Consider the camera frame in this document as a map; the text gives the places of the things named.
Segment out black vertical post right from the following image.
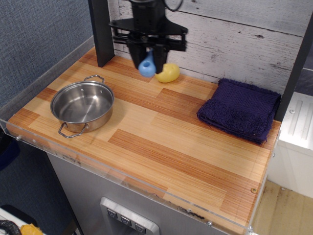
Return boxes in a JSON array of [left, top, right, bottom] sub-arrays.
[[274, 16, 313, 122]]

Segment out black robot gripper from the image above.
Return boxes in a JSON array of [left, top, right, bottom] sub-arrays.
[[109, 2, 188, 74]]

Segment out black vertical post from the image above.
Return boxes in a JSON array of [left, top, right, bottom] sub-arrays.
[[88, 0, 115, 67], [274, 16, 313, 122]]

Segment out black vertical post left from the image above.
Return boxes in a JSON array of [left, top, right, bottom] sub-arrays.
[[88, 0, 115, 67]]

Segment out white ribbed appliance top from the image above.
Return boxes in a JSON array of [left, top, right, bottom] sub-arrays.
[[279, 92, 313, 150]]

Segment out yellow toy potato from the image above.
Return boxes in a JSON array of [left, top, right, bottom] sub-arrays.
[[155, 63, 180, 83]]

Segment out blue spoon with grey bowl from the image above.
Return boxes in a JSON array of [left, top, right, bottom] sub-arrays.
[[138, 49, 157, 78]]

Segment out yellow object bottom left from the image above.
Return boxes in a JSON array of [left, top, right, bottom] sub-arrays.
[[20, 224, 44, 235]]

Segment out stainless steel pot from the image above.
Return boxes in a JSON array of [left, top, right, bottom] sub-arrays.
[[50, 74, 114, 139]]

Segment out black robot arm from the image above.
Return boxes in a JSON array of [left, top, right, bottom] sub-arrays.
[[109, 0, 188, 74]]

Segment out black braided cable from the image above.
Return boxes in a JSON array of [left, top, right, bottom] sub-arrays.
[[0, 219, 24, 235]]

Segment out silver dispenser button panel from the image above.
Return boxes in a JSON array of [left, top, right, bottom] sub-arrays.
[[100, 197, 160, 235]]

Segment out folded purple towel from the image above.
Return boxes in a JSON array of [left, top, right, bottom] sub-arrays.
[[197, 78, 281, 144]]

